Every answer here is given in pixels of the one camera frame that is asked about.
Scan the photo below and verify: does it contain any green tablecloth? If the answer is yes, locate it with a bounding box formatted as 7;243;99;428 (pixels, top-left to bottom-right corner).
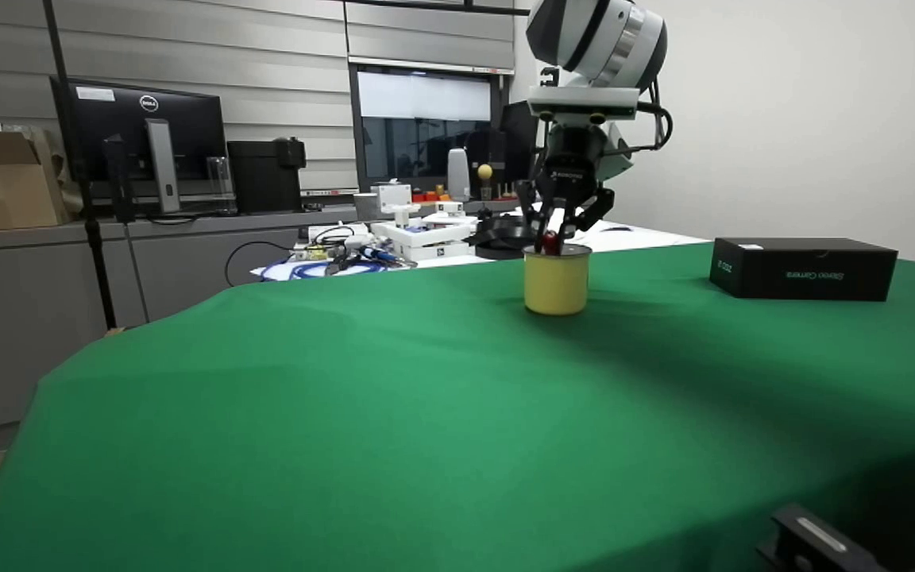
0;247;915;572

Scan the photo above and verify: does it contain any black computer tower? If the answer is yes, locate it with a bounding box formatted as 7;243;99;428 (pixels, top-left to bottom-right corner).
229;138;304;212

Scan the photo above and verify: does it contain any red marker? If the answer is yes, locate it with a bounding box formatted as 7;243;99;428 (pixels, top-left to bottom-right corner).
539;208;565;255

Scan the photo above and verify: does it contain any black Dell monitor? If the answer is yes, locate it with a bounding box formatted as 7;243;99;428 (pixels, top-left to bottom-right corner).
69;79;234;220

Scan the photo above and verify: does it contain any black device at corner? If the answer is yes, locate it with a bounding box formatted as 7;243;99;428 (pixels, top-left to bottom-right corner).
760;507;887;572

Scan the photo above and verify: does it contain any yellow mug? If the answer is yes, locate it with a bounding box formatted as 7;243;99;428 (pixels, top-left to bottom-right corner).
525;245;591;318

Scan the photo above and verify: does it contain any black rectangular box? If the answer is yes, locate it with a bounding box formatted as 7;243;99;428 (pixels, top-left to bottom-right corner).
707;238;898;303

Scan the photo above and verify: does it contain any dark window screen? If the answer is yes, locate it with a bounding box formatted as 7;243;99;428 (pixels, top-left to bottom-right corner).
351;66;500;188

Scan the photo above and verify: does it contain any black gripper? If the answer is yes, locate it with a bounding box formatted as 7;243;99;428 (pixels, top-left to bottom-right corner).
519;124;628;255

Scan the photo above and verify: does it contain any black vertical pole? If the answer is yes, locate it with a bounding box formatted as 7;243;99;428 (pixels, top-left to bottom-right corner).
41;0;116;335

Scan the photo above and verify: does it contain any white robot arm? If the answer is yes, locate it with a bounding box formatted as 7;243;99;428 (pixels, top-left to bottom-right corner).
525;0;674;255

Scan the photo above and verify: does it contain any white clutter pile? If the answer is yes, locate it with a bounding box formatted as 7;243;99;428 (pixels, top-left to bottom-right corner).
252;202;514;282

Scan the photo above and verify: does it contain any grey cabinet counter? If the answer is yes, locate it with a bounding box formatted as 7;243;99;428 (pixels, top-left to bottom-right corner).
0;212;340;427

